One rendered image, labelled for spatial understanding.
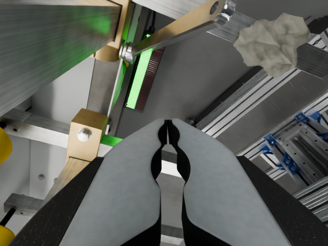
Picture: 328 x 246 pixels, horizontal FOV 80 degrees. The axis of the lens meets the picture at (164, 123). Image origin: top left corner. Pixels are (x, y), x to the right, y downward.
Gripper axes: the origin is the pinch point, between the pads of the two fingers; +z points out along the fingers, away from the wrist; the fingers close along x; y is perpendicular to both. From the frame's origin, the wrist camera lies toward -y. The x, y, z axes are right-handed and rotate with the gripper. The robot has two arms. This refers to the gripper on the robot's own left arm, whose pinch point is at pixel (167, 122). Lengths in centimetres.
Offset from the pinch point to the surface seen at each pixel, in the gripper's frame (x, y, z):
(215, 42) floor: 28, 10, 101
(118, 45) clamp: -5.3, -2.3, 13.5
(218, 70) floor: 31, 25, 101
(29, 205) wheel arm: -31.4, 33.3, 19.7
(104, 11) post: -4.7, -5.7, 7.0
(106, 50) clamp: -6.8, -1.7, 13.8
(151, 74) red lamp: -2.6, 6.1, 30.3
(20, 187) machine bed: -46, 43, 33
